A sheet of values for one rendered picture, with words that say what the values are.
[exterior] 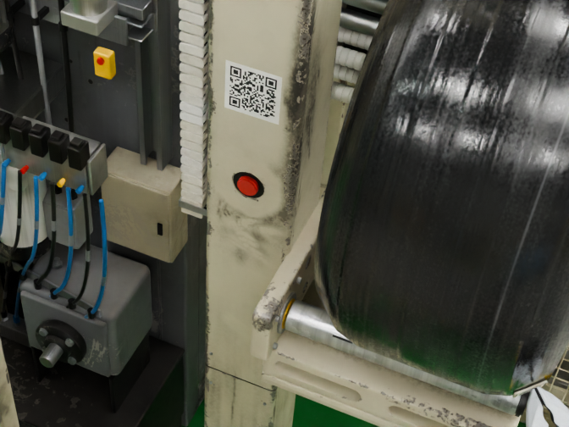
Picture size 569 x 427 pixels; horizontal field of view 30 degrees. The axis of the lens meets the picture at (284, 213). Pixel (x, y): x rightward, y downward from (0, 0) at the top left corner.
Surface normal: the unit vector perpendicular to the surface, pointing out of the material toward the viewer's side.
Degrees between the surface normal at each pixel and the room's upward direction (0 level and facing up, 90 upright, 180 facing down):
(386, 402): 90
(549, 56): 29
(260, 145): 90
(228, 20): 90
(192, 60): 90
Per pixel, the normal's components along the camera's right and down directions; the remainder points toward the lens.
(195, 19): -0.40, 0.64
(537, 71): -0.16, -0.24
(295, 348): 0.06, -0.70
